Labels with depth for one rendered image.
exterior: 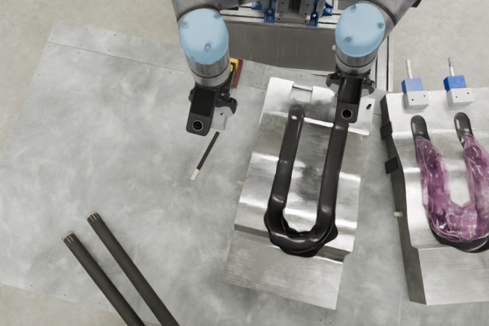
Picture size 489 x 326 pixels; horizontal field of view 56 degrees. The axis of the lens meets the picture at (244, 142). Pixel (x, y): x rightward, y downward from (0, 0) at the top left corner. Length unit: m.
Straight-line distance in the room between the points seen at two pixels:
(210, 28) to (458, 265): 0.74
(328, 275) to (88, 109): 0.74
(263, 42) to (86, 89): 0.89
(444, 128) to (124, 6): 1.62
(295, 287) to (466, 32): 1.66
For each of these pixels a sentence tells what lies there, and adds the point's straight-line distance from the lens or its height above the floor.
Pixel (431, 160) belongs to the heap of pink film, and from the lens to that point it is 1.15.
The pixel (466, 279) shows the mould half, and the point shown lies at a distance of 1.14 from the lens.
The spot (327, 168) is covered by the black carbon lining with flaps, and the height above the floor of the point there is 0.88.
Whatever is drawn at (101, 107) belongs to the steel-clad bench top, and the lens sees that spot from 1.28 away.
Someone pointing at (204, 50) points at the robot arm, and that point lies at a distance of 0.73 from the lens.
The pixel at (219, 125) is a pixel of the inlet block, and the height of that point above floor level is 0.94.
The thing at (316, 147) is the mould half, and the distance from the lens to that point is 1.11.
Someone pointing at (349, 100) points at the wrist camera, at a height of 1.08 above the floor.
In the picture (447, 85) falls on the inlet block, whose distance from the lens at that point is 1.27.
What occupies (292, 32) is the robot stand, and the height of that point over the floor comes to 0.21.
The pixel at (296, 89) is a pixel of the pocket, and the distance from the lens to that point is 1.17.
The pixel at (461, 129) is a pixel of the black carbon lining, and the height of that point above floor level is 0.85.
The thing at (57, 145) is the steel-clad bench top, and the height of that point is 0.80.
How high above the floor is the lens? 1.95
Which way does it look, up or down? 75 degrees down
